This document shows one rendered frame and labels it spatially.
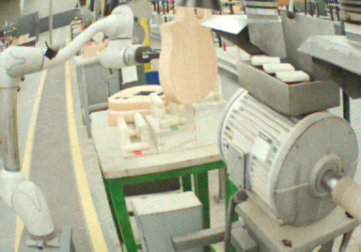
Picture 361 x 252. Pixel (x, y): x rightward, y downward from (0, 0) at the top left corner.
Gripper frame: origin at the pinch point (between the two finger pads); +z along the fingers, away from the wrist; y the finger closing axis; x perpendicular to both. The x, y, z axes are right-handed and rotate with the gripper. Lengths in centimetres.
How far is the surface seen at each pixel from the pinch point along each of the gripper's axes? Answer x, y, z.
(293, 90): 4, 76, 72
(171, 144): -37.7, -4.7, -12.8
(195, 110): -25.2, -11.9, -4.9
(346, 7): 21, 79, 88
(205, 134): -36.0, -14.7, -2.8
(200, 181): -72, -45, -26
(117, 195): -53, 22, -24
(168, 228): -32, 74, 38
